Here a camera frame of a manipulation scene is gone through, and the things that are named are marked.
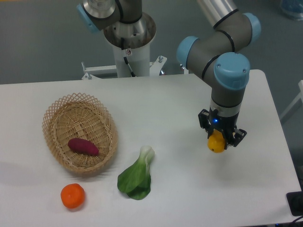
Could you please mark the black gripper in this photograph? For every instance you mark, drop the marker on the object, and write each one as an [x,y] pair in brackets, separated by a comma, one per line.
[224,120]

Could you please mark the purple sweet potato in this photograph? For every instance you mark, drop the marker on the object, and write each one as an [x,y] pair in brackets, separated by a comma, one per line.
[83,146]

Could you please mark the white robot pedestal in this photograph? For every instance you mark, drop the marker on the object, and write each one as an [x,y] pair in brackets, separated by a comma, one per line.
[131,40]

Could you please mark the yellow mango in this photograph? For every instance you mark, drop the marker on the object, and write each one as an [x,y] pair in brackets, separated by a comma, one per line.
[216,142]

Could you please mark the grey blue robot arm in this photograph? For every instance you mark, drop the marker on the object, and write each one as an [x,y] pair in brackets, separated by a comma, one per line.
[216,61]

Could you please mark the woven wicker basket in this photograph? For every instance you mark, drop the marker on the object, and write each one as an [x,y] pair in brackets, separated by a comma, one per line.
[80,116]

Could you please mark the black device at edge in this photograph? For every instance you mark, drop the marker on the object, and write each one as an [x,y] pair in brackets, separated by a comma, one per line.
[295,202]

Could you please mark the orange tangerine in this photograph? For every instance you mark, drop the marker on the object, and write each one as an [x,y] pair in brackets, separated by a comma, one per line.
[72,196]

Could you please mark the green bok choy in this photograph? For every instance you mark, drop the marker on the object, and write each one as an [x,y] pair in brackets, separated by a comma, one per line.
[135,181]

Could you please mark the white furniture leg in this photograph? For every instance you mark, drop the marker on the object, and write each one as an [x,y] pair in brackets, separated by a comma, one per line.
[294,105]

